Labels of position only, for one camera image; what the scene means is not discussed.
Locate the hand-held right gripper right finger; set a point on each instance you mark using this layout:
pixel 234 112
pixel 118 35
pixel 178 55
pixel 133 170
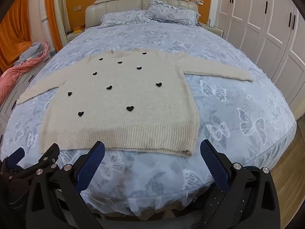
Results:
pixel 213 165

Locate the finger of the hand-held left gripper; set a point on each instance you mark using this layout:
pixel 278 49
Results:
pixel 50 155
pixel 16 156

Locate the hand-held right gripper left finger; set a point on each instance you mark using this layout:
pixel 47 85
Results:
pixel 91 165

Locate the cream sweater with black hearts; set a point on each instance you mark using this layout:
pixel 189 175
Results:
pixel 133 93

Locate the blue butterfly bedspread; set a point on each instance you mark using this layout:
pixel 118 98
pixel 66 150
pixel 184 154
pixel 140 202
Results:
pixel 233 124

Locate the pink blanket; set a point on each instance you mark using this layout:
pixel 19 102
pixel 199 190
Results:
pixel 14 76

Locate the grey cloth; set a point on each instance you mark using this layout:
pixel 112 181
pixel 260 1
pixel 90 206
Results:
pixel 28 52

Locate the white nightstand with yellow box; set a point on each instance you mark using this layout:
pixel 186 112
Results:
pixel 72 36

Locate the orange curtain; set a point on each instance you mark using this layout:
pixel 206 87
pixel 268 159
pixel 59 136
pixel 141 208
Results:
pixel 14 33

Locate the flat blue butterfly pillow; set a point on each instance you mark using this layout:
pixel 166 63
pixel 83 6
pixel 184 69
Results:
pixel 119 19

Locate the white wardrobe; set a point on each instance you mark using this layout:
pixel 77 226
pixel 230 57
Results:
pixel 266 23

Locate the ruffled blue butterfly pillow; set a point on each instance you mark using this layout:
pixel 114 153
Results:
pixel 171 14

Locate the beige padded headboard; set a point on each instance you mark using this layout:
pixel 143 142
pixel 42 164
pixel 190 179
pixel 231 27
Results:
pixel 119 7

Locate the white wall switch panel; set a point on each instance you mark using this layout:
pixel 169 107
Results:
pixel 195 1

